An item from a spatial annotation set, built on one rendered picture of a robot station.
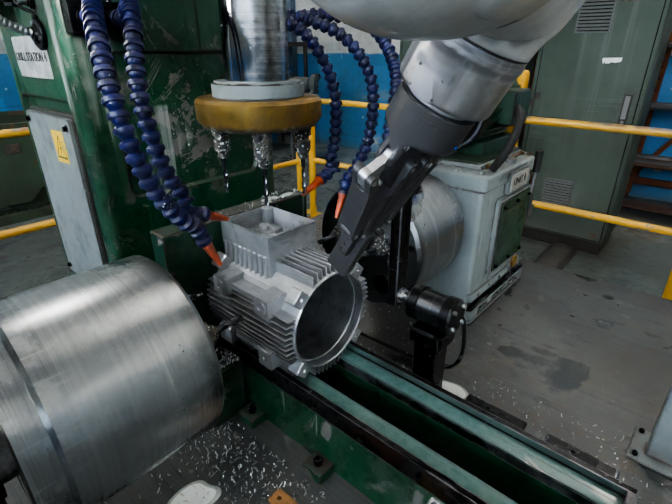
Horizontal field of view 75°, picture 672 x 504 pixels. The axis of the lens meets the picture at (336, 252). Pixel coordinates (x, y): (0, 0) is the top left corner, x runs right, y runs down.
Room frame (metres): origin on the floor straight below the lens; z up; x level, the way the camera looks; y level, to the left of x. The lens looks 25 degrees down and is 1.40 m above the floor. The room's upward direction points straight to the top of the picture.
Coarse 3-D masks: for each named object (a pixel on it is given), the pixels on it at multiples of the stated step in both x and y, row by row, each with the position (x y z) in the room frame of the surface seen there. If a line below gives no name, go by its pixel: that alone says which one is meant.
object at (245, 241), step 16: (256, 208) 0.72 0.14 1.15; (272, 208) 0.73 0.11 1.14; (224, 224) 0.66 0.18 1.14; (240, 224) 0.69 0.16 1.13; (256, 224) 0.72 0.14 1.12; (272, 224) 0.72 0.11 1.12; (288, 224) 0.70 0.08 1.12; (304, 224) 0.65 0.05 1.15; (224, 240) 0.66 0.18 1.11; (240, 240) 0.64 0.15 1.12; (256, 240) 0.61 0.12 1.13; (272, 240) 0.60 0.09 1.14; (288, 240) 0.62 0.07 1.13; (304, 240) 0.64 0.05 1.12; (240, 256) 0.64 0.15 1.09; (256, 256) 0.61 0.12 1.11; (272, 256) 0.59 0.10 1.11; (256, 272) 0.61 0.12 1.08; (272, 272) 0.59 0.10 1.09
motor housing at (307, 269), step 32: (288, 256) 0.61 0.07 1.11; (320, 256) 0.61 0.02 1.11; (256, 288) 0.58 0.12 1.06; (288, 288) 0.56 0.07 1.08; (320, 288) 0.69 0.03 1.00; (352, 288) 0.64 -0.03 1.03; (224, 320) 0.61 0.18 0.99; (256, 320) 0.56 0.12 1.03; (288, 320) 0.52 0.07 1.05; (320, 320) 0.66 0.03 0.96; (352, 320) 0.63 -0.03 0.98; (288, 352) 0.51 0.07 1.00; (320, 352) 0.59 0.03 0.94
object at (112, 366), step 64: (0, 320) 0.35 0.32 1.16; (64, 320) 0.36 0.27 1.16; (128, 320) 0.38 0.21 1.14; (192, 320) 0.41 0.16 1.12; (0, 384) 0.30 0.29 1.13; (64, 384) 0.31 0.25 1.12; (128, 384) 0.34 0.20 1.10; (192, 384) 0.37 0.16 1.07; (0, 448) 0.30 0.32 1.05; (64, 448) 0.28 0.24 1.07; (128, 448) 0.31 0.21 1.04
